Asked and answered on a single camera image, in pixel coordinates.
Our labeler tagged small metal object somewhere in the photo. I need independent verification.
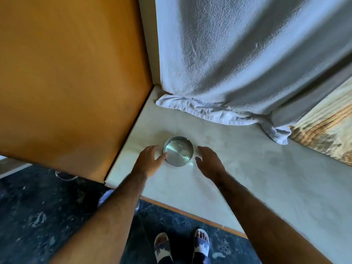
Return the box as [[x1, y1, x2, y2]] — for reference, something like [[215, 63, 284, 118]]
[[55, 170, 78, 181]]

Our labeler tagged person's foot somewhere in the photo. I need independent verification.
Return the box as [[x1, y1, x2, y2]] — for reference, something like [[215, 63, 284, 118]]
[[192, 229, 211, 264], [154, 232, 173, 264]]

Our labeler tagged person's right foot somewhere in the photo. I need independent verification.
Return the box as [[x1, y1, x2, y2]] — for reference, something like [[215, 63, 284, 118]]
[[192, 229, 211, 264]]

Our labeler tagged person's right forearm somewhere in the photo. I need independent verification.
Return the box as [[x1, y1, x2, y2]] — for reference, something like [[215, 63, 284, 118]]
[[210, 170, 334, 264]]

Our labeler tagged patterned wooden board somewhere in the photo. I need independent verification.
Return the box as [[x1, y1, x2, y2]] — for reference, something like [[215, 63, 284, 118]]
[[288, 77, 352, 166]]

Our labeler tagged grey terry towel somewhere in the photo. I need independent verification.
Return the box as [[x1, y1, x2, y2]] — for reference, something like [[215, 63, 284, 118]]
[[155, 0, 352, 145]]

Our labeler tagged orange wooden cabinet panel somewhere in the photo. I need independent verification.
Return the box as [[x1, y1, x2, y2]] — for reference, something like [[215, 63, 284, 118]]
[[0, 0, 154, 183]]

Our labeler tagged round steel ashtray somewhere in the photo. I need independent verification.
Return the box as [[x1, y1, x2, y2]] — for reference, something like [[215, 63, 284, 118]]
[[163, 136, 195, 167]]

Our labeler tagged person's left forearm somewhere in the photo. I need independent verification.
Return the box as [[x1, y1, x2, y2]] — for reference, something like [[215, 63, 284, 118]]
[[49, 169, 149, 264]]

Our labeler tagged person's left hand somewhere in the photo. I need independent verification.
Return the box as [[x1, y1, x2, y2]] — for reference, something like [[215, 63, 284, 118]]
[[133, 145, 168, 178]]

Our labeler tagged person's right hand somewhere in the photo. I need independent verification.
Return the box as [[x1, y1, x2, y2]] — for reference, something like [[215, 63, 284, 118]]
[[194, 146, 227, 181]]

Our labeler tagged person's left foot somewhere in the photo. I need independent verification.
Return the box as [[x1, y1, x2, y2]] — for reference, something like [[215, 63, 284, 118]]
[[154, 232, 173, 264]]

